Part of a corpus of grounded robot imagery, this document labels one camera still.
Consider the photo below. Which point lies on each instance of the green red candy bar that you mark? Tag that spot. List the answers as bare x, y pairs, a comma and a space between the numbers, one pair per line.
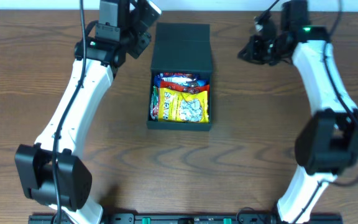
154, 103

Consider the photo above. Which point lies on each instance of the blue Oreo cookie pack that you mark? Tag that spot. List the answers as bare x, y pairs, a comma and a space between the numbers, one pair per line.
202, 82

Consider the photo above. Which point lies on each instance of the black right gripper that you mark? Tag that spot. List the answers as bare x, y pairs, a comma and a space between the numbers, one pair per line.
257, 50

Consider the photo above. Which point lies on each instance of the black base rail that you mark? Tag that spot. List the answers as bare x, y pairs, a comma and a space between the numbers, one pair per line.
245, 218

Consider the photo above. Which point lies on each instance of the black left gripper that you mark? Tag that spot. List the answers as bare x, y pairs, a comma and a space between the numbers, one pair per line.
138, 43

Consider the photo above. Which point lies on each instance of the yellow Hacks candy bag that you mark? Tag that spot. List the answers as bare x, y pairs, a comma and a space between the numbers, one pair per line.
182, 107

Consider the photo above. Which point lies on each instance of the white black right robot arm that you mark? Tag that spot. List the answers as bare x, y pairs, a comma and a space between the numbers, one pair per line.
326, 150

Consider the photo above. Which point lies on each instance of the dark green gift box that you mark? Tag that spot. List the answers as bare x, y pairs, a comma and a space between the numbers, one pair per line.
182, 48

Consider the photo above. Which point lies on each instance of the dark blue red candy bar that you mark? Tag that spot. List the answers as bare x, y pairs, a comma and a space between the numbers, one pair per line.
176, 77

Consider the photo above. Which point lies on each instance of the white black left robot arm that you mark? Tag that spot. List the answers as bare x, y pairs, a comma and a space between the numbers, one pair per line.
51, 171

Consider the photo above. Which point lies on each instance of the red Hacks candy bag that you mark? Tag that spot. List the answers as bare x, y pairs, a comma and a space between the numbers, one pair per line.
185, 89

